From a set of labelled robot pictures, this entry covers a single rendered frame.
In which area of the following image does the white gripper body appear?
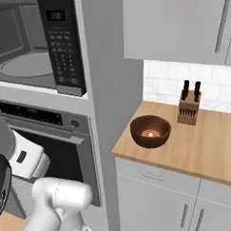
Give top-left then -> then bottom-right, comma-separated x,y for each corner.
29,151 -> 52,180

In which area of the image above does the oven door with dark window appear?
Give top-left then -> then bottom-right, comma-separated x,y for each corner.
7,120 -> 103,212

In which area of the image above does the dark brown wooden bowl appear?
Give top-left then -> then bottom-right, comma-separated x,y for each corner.
128,113 -> 173,150

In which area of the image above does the grey base cupboard door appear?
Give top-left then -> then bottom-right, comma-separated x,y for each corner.
186,197 -> 231,231
116,171 -> 199,231

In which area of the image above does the black microwave oven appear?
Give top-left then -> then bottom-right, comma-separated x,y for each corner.
0,0 -> 88,102

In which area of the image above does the microwave door with window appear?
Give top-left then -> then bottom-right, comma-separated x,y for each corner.
0,0 -> 57,94

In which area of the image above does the round grey oven knob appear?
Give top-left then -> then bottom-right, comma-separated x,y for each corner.
69,118 -> 81,130

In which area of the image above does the wide grey drawer front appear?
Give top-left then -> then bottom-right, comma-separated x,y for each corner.
114,153 -> 202,201

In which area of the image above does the tall grey appliance cabinet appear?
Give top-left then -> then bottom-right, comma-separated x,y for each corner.
73,0 -> 153,231

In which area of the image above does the wooden knife block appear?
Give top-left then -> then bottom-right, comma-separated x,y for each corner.
175,89 -> 203,128

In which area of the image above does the narrow grey drawer front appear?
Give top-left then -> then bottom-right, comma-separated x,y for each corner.
196,178 -> 231,211

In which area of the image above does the grey oven door handle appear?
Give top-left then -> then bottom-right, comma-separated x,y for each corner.
6,121 -> 86,148

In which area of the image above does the stainless steel wall oven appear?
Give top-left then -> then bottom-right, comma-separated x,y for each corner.
0,93 -> 103,213

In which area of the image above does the grey drawer handle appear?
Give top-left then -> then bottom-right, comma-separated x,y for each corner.
142,171 -> 166,183

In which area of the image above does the grey base cupboard handle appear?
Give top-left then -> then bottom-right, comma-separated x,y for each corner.
179,202 -> 191,230
194,208 -> 207,231

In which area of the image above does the black knife handle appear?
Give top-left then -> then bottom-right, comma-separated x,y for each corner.
192,81 -> 202,103
182,79 -> 191,97

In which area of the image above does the wide grey wall cupboard door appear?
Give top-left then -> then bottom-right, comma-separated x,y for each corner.
121,0 -> 231,70

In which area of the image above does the long grey cupboard handle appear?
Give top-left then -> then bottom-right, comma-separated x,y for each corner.
211,0 -> 231,54

